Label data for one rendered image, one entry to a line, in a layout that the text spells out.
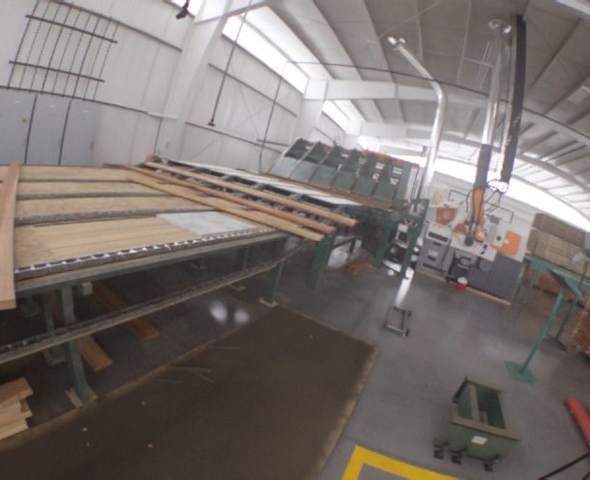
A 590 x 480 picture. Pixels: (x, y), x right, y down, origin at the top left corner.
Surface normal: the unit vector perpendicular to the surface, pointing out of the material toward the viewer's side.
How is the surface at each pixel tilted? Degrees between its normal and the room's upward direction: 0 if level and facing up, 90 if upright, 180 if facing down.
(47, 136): 90
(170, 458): 0
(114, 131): 88
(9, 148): 90
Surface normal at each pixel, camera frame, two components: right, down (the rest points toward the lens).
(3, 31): 0.89, 0.29
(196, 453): 0.24, -0.94
